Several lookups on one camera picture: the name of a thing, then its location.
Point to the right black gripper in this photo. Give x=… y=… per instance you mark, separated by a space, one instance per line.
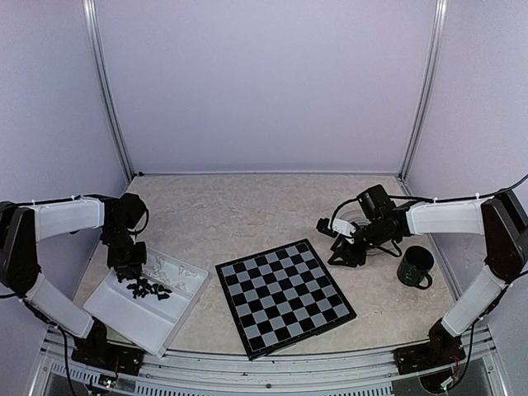
x=353 y=258

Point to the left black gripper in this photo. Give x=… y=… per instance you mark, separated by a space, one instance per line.
x=134 y=264

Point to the white plastic tray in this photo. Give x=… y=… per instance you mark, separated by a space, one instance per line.
x=149 y=323

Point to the black white chessboard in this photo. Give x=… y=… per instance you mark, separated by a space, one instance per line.
x=282 y=296

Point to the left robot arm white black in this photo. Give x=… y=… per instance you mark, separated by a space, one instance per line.
x=23 y=225

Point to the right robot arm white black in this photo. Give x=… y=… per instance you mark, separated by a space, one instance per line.
x=499 y=217

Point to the pile of white chess pieces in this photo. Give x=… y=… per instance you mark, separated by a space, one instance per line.
x=169 y=272

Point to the pile of black chess pieces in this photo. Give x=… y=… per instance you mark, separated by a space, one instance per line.
x=141 y=287

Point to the grey spiral collapsible bowl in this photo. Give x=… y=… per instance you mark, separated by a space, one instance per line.
x=357 y=217

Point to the dark green mug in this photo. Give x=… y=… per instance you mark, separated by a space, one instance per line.
x=414 y=268

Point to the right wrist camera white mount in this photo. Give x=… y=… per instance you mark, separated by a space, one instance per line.
x=333 y=228

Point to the aluminium front frame rail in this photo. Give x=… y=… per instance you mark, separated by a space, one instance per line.
x=363 y=372

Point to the left aluminium corner post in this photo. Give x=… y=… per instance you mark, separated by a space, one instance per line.
x=94 y=36

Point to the aluminium corner post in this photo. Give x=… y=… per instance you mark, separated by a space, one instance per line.
x=94 y=36
x=433 y=56

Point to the right aluminium corner post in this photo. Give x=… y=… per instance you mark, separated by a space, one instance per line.
x=433 y=56

